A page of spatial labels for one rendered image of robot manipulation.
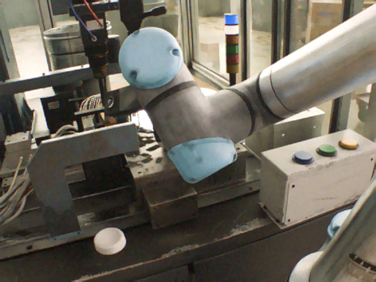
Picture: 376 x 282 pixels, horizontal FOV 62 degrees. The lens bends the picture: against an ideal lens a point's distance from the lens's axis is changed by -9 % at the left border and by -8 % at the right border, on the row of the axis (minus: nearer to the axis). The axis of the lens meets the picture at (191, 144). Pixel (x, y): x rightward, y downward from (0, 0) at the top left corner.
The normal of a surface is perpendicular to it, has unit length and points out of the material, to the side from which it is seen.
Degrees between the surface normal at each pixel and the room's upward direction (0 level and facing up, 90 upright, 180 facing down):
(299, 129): 90
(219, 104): 25
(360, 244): 83
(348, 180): 90
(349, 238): 79
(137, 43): 56
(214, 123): 52
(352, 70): 108
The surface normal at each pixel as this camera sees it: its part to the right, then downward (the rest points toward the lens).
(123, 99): -0.51, -0.09
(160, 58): -0.01, -0.11
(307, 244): 0.36, 0.42
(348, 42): -0.84, 0.02
